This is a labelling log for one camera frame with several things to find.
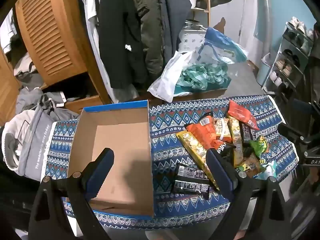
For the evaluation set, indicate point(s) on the white grey hoodie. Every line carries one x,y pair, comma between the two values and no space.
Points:
15,130

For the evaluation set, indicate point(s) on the group of shoes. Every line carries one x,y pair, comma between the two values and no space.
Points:
286,67

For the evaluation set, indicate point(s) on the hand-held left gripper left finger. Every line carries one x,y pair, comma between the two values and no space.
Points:
100,170

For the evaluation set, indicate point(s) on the green snack packet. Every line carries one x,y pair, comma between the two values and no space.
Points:
260,146

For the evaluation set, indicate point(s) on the grey shoe rack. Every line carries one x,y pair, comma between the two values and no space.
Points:
280,55

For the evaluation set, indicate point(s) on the orange striped popcorn packet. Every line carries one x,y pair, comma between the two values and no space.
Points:
222,128

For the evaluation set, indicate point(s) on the teal snack packet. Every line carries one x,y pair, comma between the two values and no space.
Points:
270,170

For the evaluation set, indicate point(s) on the navy coat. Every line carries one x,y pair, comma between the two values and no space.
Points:
175,17

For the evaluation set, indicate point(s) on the olive green coat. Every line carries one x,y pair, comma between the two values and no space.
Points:
150,42

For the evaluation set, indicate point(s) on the yellow long snack packet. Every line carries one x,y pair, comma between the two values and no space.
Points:
236,135
192,145

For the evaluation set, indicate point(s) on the white patterned box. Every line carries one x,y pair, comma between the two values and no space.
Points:
192,40

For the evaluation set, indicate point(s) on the white folded cloth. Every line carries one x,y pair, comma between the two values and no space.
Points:
7,30

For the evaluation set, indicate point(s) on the light blue bin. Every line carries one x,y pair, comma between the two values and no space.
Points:
265,72

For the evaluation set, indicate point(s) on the teal crumpled plastic bags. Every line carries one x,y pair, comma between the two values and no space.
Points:
200,76

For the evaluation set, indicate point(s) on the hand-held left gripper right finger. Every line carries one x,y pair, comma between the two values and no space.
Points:
220,172

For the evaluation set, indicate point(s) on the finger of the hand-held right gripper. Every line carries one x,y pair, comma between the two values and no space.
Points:
290,131
302,107

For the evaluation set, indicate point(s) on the multicoloured snack packet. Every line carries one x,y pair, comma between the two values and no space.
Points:
250,166

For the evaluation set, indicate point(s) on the wooden louvered wardrobe door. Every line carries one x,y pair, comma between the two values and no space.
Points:
50,30

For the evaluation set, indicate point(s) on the grey clothes pile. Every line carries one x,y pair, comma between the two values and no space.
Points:
30,97

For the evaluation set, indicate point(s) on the blue patterned tablecloth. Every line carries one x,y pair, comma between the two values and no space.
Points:
170,120

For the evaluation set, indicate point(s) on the small black snack packet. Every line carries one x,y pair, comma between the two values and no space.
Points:
190,188
192,172

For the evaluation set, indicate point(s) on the grey white folded clothes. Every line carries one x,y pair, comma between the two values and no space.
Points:
25,65

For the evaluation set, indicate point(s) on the orange black snack packet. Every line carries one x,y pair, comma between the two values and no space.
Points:
202,132

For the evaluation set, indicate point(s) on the black coat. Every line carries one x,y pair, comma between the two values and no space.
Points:
120,42

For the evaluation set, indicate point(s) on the blue white plastic bag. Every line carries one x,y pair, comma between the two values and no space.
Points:
220,45

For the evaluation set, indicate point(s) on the red snack packet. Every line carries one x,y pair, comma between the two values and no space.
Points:
240,115

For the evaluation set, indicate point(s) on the cardboard box with blue rim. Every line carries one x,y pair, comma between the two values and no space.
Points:
120,142

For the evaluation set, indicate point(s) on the wooden shelf rack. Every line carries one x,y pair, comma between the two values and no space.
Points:
207,5

